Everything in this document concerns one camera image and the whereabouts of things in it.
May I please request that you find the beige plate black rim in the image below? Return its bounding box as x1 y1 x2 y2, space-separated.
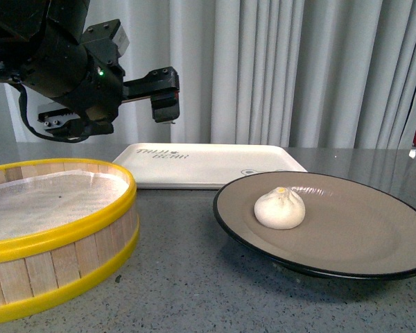
213 171 416 280

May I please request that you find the grey pleated curtain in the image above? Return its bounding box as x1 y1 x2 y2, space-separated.
3 0 416 150

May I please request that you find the white steamer liner cloth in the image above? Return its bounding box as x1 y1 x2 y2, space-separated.
0 170 128 241

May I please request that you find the black toothed left gripper finger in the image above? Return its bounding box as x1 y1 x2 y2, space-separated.
37 102 90 136

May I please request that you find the black left gripper finger block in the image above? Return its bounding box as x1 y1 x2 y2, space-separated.
122 67 180 123

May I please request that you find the white bear serving tray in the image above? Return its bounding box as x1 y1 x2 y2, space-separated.
113 143 306 189

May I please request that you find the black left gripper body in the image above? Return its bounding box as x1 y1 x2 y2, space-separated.
22 19 129 135

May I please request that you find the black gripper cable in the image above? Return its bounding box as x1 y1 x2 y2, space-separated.
17 83 91 143

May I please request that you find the yellow rimmed bamboo steamer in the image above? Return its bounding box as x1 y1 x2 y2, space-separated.
0 158 139 323

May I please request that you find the white steamed bun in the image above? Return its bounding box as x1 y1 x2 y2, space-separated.
254 187 306 230

